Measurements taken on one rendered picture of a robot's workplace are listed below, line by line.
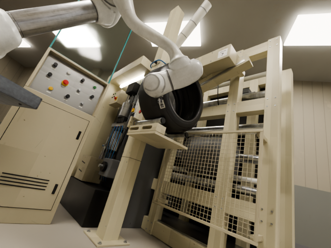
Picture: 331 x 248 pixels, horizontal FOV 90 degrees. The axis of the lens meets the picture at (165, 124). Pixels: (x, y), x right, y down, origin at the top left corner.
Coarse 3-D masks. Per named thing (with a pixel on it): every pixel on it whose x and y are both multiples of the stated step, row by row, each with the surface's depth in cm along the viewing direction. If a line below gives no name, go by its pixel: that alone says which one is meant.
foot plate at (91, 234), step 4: (84, 232) 126; (88, 232) 126; (92, 232) 128; (88, 236) 120; (92, 236) 121; (96, 236) 123; (120, 236) 135; (92, 240) 115; (96, 240) 116; (100, 240) 118; (116, 240) 125; (120, 240) 127; (124, 240) 129; (96, 244) 111; (100, 244) 112; (104, 244) 114; (108, 244) 115; (112, 244) 117; (116, 244) 119; (120, 244) 120; (124, 244) 122; (128, 244) 125
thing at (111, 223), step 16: (176, 16) 196; (176, 32) 194; (160, 48) 184; (160, 64) 171; (128, 144) 148; (144, 144) 150; (128, 160) 138; (128, 176) 136; (112, 192) 134; (128, 192) 135; (112, 208) 126; (112, 224) 124; (112, 240) 123
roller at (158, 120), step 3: (144, 120) 132; (147, 120) 128; (150, 120) 125; (153, 120) 122; (156, 120) 120; (159, 120) 117; (162, 120) 117; (135, 123) 139; (138, 123) 136; (141, 123) 133; (144, 123) 130; (147, 123) 127; (150, 123) 125; (153, 123) 123; (159, 123) 119; (162, 123) 117
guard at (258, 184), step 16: (240, 144) 121; (208, 160) 133; (160, 176) 162; (224, 176) 119; (240, 192) 108; (256, 192) 101; (256, 208) 98; (208, 224) 112; (256, 224) 95; (256, 240) 92
